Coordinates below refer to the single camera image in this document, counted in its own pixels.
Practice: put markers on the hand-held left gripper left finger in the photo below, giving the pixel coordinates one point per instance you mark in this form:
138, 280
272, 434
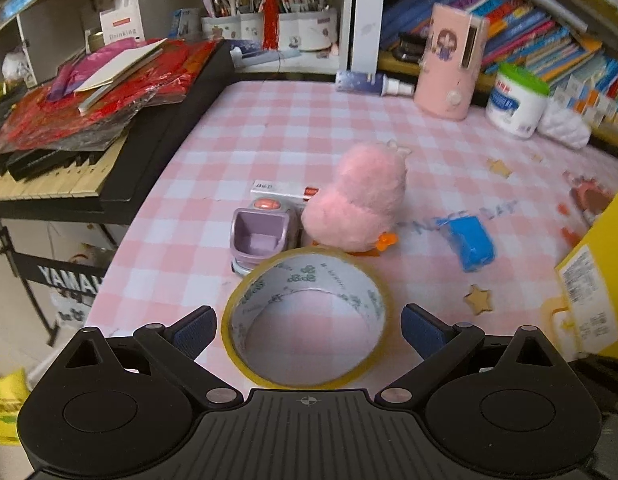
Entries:
195, 332

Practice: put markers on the white pen holder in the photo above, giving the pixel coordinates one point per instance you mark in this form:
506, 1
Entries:
309, 30
219, 27
251, 27

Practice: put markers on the yellow-edged tape roll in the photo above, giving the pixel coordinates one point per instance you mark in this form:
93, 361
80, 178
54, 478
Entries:
309, 380

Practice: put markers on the white jar green lid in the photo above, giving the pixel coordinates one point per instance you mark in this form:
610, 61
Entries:
516, 105

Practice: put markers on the black keyboard piano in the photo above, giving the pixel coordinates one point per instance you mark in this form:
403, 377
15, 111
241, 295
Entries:
154, 135

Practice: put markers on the dark blue spray bottle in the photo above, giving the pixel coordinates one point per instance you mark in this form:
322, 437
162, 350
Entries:
359, 82

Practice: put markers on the white notebook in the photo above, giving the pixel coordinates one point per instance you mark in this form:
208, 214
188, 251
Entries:
119, 65

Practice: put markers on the black keyboard stand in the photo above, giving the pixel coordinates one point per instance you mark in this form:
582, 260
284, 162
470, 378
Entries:
19, 265

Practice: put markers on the small white carton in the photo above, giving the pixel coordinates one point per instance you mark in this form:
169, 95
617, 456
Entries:
284, 190

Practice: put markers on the pink plush toy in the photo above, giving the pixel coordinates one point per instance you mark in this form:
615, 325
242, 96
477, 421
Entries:
359, 200

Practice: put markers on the row of colourful books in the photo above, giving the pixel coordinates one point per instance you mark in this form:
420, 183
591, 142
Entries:
534, 30

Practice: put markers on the purple toy car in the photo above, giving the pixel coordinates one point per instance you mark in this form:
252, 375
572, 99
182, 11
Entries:
261, 232

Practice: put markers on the white shelf unit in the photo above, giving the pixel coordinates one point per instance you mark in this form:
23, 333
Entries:
366, 10

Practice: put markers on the pink humidifier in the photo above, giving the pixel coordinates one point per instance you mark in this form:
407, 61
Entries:
444, 60

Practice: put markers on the white card red label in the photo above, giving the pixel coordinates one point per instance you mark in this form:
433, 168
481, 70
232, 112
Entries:
119, 25

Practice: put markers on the yellow plastic bag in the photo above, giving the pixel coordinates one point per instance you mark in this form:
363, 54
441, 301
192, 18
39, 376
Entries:
9, 405

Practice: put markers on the white tissue pack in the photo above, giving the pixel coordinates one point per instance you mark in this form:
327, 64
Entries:
564, 127

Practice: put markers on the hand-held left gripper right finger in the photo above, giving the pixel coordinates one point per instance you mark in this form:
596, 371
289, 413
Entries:
421, 332

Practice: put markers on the red tassel ornament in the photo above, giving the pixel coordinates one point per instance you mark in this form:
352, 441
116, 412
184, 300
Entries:
270, 15

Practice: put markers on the pink checked tablecloth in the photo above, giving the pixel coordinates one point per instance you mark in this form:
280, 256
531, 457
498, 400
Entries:
269, 130

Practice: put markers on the white plastic bag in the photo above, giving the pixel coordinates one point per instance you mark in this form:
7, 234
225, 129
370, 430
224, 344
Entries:
16, 65

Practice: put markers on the blue toy block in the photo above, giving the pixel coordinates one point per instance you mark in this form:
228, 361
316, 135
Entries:
471, 242

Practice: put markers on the small blue carton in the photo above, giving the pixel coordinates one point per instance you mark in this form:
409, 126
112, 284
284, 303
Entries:
186, 22

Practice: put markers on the yellow cardboard box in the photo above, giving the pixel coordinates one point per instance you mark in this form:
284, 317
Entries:
601, 280

